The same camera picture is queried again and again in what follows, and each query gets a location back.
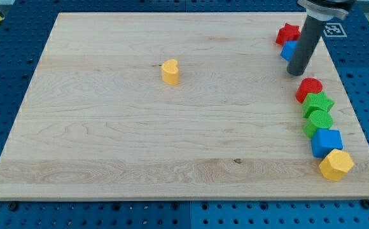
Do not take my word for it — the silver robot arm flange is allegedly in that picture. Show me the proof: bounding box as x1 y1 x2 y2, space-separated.
297 0 356 21

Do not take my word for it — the blue triangle block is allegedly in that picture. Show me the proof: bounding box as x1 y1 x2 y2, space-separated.
280 41 298 62

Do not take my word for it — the green star block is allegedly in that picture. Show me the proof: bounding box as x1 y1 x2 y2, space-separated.
302 92 335 118

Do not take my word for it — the red star block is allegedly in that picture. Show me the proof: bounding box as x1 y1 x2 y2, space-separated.
275 23 301 46

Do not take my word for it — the yellow heart block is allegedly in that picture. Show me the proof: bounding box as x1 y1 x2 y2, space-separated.
161 59 179 85

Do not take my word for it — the wooden board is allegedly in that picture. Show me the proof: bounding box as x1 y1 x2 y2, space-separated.
0 13 369 201

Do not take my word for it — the red round block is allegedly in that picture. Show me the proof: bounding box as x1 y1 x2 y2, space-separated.
295 78 323 103

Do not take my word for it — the green cylinder block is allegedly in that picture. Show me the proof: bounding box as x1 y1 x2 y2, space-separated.
303 110 333 138

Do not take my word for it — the blue cube block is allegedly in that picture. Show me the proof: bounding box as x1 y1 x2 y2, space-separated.
310 128 344 158

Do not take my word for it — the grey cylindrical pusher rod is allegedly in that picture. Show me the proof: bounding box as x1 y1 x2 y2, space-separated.
286 15 326 76

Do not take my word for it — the yellow hexagon block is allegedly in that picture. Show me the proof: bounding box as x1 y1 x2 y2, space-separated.
319 149 355 181

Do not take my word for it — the white fiducial marker tag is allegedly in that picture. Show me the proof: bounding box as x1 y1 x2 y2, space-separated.
323 22 347 38

